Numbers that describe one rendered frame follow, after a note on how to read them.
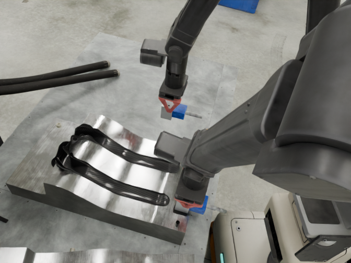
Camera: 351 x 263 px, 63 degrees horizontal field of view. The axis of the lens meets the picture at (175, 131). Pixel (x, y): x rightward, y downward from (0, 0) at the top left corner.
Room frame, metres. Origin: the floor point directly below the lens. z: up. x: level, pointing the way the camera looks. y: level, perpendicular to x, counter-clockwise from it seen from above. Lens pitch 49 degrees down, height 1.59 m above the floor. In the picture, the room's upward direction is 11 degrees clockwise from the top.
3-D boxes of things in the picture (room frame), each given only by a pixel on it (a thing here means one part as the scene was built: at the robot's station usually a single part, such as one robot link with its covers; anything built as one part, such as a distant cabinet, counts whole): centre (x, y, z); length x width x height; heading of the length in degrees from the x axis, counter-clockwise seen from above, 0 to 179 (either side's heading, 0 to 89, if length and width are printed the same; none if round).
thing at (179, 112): (0.66, -0.01, 0.94); 0.13 x 0.05 x 0.05; 83
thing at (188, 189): (0.36, -0.06, 1.04); 0.10 x 0.07 x 0.07; 173
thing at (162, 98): (0.65, 0.03, 0.99); 0.07 x 0.07 x 0.09; 83
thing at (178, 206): (0.36, -0.10, 0.92); 0.13 x 0.05 x 0.05; 83
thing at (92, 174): (0.44, 0.15, 0.92); 0.35 x 0.16 x 0.09; 84
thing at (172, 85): (0.67, 0.03, 1.06); 0.10 x 0.07 x 0.07; 173
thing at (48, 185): (0.45, 0.16, 0.87); 0.50 x 0.26 x 0.14; 84
